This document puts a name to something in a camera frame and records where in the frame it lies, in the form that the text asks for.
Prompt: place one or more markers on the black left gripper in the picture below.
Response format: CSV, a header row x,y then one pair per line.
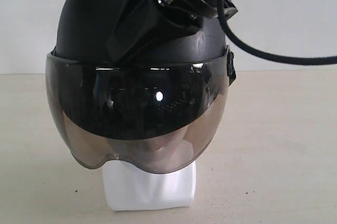
x,y
114,40

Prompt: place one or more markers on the black helmet with tinted visor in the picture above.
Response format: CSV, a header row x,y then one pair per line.
x,y
97,105

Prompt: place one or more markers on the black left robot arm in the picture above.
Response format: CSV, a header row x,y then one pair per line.
x,y
151,23

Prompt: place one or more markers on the white mannequin head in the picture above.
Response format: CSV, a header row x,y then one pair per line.
x,y
158,175

